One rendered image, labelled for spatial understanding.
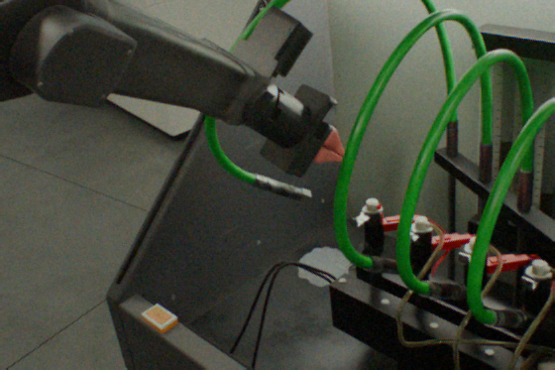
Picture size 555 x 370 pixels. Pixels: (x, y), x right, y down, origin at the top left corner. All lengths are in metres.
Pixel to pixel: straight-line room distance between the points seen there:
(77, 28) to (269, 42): 0.43
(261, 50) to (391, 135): 0.58
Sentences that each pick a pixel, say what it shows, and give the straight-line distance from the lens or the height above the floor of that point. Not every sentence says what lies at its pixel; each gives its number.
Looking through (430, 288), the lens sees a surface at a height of 1.11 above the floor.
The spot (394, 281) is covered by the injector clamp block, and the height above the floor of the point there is 0.98.
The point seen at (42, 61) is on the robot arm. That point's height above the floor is 1.52.
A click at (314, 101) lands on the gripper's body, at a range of 0.79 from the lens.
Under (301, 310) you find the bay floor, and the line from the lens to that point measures 1.21.
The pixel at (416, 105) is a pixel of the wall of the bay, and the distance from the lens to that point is 1.20.
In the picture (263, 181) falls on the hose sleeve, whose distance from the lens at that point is 0.93.
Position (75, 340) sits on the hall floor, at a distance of 2.62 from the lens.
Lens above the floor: 1.60
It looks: 27 degrees down
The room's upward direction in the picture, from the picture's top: 7 degrees counter-clockwise
